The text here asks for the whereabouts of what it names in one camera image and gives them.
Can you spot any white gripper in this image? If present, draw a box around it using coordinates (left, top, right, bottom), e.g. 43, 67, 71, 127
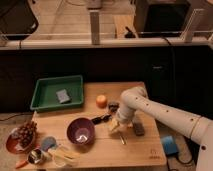
108, 118, 127, 134

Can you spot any silver fork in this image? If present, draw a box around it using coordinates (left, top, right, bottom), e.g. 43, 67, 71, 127
119, 133, 126, 145

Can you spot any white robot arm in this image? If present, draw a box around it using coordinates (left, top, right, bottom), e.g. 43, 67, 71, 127
109, 86, 213, 171

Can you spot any small dark object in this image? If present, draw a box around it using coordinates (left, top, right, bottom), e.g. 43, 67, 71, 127
108, 102, 119, 113

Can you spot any dark grey block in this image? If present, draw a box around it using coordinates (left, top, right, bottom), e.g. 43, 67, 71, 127
133, 123, 145, 136

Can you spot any orange fruit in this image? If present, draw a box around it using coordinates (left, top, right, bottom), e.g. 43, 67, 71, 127
96, 95, 107, 108

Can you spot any purple bowl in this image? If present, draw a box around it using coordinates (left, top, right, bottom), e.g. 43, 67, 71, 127
66, 118, 95, 145

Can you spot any blue tape roll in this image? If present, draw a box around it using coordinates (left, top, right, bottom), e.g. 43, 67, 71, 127
161, 136, 179, 156

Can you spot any grey sponge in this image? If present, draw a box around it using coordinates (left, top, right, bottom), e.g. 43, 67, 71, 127
56, 89, 70, 103

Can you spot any blue grey cloth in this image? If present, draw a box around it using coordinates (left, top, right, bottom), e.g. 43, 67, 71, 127
40, 137, 57, 152

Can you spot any green plastic tray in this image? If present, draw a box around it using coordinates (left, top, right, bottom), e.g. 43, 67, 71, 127
30, 75, 84, 112

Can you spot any small metal cup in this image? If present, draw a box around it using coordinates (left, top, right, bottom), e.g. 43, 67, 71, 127
27, 149, 45, 165

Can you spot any purple grapes bunch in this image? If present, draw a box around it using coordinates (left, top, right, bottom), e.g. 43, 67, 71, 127
18, 121, 37, 148

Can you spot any red plate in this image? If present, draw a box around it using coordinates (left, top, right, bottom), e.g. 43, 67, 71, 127
6, 134, 36, 154

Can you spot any orange carrot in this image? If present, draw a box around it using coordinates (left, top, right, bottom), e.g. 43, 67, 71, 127
15, 160, 28, 169

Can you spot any black handled utensil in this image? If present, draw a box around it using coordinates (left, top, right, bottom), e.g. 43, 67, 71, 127
91, 114, 111, 125

